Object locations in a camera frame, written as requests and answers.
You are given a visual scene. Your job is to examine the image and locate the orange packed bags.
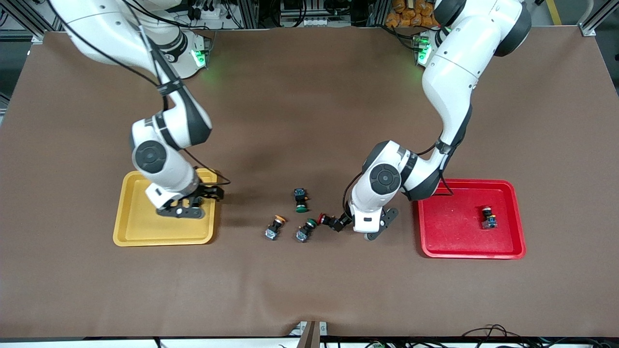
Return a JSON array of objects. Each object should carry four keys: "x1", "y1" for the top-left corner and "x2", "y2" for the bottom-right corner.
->
[{"x1": 385, "y1": 0, "x2": 438, "y2": 28}]

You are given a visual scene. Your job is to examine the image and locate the brown table mat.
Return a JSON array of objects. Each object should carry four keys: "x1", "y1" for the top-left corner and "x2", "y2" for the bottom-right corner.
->
[{"x1": 0, "y1": 27, "x2": 619, "y2": 339}]

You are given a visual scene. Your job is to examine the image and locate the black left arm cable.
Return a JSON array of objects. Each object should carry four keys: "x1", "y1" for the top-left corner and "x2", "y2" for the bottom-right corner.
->
[{"x1": 342, "y1": 140, "x2": 457, "y2": 217}]

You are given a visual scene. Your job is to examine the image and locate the metal table edge bracket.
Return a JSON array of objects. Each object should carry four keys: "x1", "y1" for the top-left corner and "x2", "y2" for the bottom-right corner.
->
[{"x1": 289, "y1": 320, "x2": 329, "y2": 348}]

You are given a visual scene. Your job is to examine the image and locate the black floor cables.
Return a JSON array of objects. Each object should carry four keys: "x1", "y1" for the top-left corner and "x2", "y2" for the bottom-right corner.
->
[{"x1": 459, "y1": 324, "x2": 619, "y2": 348}]

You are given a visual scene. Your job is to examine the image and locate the white power strip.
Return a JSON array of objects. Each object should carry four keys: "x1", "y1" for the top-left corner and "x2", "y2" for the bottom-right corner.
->
[{"x1": 191, "y1": 5, "x2": 223, "y2": 21}]

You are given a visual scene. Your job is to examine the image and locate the yellow plastic tray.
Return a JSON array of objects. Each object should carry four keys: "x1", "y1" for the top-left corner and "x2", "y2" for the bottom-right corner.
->
[{"x1": 114, "y1": 168, "x2": 218, "y2": 247}]

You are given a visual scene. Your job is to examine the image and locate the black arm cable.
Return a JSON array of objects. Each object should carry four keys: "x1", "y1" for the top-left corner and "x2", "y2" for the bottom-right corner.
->
[
  {"x1": 342, "y1": 140, "x2": 457, "y2": 217},
  {"x1": 121, "y1": 0, "x2": 231, "y2": 187}
]

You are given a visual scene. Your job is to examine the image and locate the black left camera mount bracket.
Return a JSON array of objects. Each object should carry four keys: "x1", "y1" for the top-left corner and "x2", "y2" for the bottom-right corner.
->
[{"x1": 364, "y1": 208, "x2": 400, "y2": 241}]

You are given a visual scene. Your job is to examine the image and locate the black right camera mount bracket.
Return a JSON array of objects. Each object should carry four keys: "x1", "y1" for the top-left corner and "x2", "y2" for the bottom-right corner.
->
[{"x1": 156, "y1": 204, "x2": 194, "y2": 219}]

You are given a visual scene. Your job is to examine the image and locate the red plastic tray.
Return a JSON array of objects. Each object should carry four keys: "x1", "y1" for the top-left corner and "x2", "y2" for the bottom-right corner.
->
[{"x1": 417, "y1": 178, "x2": 527, "y2": 260}]

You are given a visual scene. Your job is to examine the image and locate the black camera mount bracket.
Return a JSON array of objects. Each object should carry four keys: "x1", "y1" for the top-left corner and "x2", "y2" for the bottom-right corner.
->
[
  {"x1": 364, "y1": 208, "x2": 400, "y2": 241},
  {"x1": 156, "y1": 204, "x2": 194, "y2": 219}
]

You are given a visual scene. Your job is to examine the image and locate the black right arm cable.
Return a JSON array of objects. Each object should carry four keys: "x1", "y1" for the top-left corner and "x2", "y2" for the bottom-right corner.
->
[{"x1": 121, "y1": 0, "x2": 231, "y2": 187}]

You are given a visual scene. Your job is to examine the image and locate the yellow push button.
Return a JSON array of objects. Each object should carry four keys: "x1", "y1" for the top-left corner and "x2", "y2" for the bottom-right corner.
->
[{"x1": 265, "y1": 216, "x2": 286, "y2": 241}]

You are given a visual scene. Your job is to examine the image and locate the aluminium frame strut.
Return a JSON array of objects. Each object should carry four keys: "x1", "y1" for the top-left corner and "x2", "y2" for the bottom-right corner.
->
[
  {"x1": 239, "y1": 0, "x2": 260, "y2": 29},
  {"x1": 578, "y1": 0, "x2": 611, "y2": 37},
  {"x1": 0, "y1": 0, "x2": 49, "y2": 44},
  {"x1": 369, "y1": 0, "x2": 390, "y2": 27}
]

